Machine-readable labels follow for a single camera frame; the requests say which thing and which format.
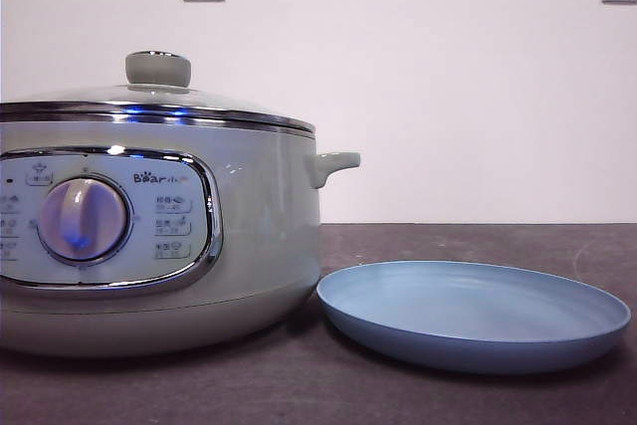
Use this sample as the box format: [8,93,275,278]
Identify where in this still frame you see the glass lid with grey knob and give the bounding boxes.
[0,50,317,135]

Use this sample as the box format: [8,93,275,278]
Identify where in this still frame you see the pale green electric steamer pot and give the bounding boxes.
[0,118,361,359]

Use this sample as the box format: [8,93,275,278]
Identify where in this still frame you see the blue round plate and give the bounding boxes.
[316,259,632,376]

